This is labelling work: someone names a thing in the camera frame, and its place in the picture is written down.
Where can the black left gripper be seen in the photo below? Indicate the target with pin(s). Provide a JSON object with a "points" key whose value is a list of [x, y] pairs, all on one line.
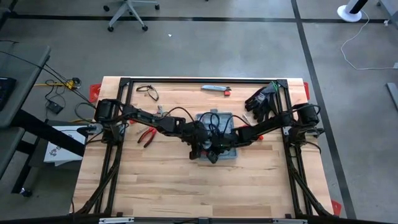
{"points": [[196, 135]]}

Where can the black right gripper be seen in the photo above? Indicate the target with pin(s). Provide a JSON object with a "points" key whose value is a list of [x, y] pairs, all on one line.
{"points": [[227, 142]]}

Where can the grey plastic tool case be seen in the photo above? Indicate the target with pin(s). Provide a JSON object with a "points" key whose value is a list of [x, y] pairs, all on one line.
{"points": [[231, 152]]}

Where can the red hex key set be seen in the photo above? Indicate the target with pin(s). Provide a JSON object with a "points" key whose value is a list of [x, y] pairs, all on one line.
{"points": [[227, 92]]}

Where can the grey utility knife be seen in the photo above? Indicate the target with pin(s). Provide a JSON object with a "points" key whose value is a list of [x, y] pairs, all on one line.
{"points": [[214, 88]]}

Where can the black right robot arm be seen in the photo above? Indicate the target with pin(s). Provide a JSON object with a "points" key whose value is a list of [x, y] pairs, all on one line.
{"points": [[270, 123]]}

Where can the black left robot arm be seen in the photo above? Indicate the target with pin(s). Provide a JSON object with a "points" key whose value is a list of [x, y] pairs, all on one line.
{"points": [[143, 116]]}

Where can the small silver tool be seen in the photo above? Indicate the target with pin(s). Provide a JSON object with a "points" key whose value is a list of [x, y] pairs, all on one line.
{"points": [[246, 118]]}

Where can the black grey work glove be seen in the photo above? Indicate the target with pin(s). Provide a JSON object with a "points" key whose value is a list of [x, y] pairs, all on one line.
{"points": [[267, 109], [256, 99]]}

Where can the clear safety glasses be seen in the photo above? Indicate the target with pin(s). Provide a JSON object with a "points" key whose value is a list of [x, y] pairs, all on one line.
{"points": [[143, 88]]}

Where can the red corner clamp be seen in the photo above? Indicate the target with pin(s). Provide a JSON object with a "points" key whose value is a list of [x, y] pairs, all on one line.
{"points": [[335, 208], [94, 91], [306, 90]]}

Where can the white cardboard box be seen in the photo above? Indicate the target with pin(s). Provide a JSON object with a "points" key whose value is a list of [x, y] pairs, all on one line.
{"points": [[62, 149]]}

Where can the black power adapter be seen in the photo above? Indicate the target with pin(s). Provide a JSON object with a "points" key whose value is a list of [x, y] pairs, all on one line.
{"points": [[55, 107]]}

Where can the black side table stand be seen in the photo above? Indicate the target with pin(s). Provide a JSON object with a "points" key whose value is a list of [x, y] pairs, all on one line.
{"points": [[46, 130]]}

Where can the white office chair base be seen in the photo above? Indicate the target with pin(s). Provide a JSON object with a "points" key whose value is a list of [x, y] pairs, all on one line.
{"points": [[127, 6]]}

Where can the grey metal bar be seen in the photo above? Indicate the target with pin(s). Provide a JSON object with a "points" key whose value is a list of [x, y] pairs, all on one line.
{"points": [[393, 96], [392, 12]]}

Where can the grey side table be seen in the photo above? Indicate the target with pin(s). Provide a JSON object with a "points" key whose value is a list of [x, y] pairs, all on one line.
{"points": [[21, 71]]}

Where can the white fan base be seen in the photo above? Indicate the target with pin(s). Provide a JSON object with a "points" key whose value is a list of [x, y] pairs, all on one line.
{"points": [[348, 14]]}

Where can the black keyboard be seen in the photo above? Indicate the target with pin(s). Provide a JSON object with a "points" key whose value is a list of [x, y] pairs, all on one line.
{"points": [[6, 93]]}

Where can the silver edge bracket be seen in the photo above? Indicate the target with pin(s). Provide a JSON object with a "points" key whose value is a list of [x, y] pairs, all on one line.
{"points": [[116, 220], [290, 221]]}

